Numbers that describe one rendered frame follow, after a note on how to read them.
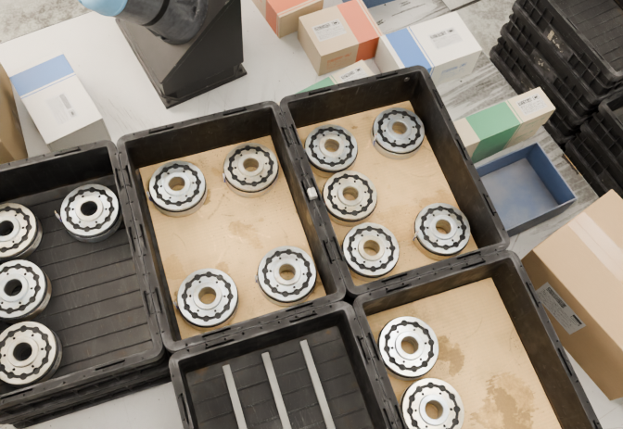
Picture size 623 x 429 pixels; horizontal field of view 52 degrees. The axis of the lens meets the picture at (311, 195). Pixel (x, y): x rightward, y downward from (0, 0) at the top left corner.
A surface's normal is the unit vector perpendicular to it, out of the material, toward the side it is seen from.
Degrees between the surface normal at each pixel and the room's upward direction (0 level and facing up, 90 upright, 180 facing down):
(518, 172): 0
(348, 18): 0
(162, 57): 44
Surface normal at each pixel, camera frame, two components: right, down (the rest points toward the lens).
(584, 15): 0.07, -0.43
